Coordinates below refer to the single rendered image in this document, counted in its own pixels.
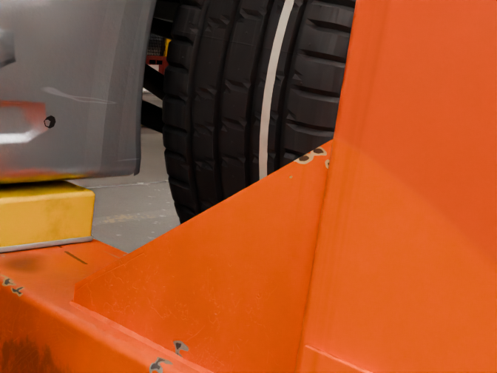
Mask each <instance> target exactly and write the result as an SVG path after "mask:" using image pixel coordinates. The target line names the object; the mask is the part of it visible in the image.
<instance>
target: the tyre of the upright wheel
mask: <svg viewBox="0 0 497 373"><path fill-rule="evenodd" d="M180 3H181V6H179V7H177V9H176V12H175V17H174V21H173V24H172V30H171V35H172V38H173V39H172V40H171V41H170V42H169V46H168V50H167V55H166V60H167V62H168V63H169V65H168V66H167V67H166V68H165V72H164V80H163V91H164V92H165V94H166V95H165V96H164V97H163V104H162V121H163V122H164V123H165V124H164V126H163V146H164V147H165V148H166V149H165V151H164V157H165V163H166V171H167V174H168V175H169V177H168V181H169V187H170V190H171V194H172V199H173V200H174V201H175V202H174V205H175V210H176V213H177V216H178V217H179V220H180V224H183V223H184V222H186V221H188V220H189V219H191V218H193V217H195V216H196V215H199V214H200V213H202V212H204V211H206V210H207V209H209V208H211V207H213V206H214V205H216V204H218V203H220V202H221V201H224V200H226V199H227V198H229V197H231V196H232V195H234V194H236V193H238V192H239V191H241V190H243V189H245V188H246V187H249V186H250V185H252V184H254V183H255V182H257V181H259V180H260V168H259V152H260V124H261V114H262V108H263V96H264V89H265V85H266V77H267V72H268V65H269V61H270V57H271V51H272V47H273V43H274V38H275V35H276V31H277V27H278V24H279V20H280V16H281V13H282V11H283V6H284V4H285V0H180ZM355 4H356V0H294V4H293V7H292V10H291V12H290V15H289V18H288V23H287V25H286V29H285V33H284V36H283V42H282V45H281V49H280V55H279V58H278V62H277V69H276V74H275V75H276V76H275V81H274V86H273V92H272V97H271V109H270V119H269V124H268V146H267V153H268V159H267V176H268V175H270V174H271V173H273V172H275V171H277V170H279V169H280V168H282V167H284V166H285V165H287V164H290V163H291V162H292V161H295V160H297V159H298V158H300V157H302V156H304V155H305V154H307V153H309V152H310V151H312V150H314V149H316V148H317V147H320V146H322V145H323V144H325V143H327V142H328V141H330V140H332V139H333V138H334V130H335V125H336V120H337V112H338V107H339V99H340V94H341V89H342V81H343V76H344V72H345V63H346V58H347V54H348V45H349V40H350V35H351V27H352V22H353V17H354V9H355Z"/></svg>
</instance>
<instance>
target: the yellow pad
mask: <svg viewBox="0 0 497 373"><path fill-rule="evenodd" d="M94 203H95V193H94V192H93V191H91V190H89V189H86V188H83V187H81V186H78V185H75V184H72V183H70V182H68V181H65V180H61V181H39V182H27V183H15V184H0V253H4V252H15V251H21V250H27V249H38V248H44V247H50V246H60V245H67V244H73V243H83V242H90V241H92V240H93V235H92V234H91V230H92V217H93V210H94Z"/></svg>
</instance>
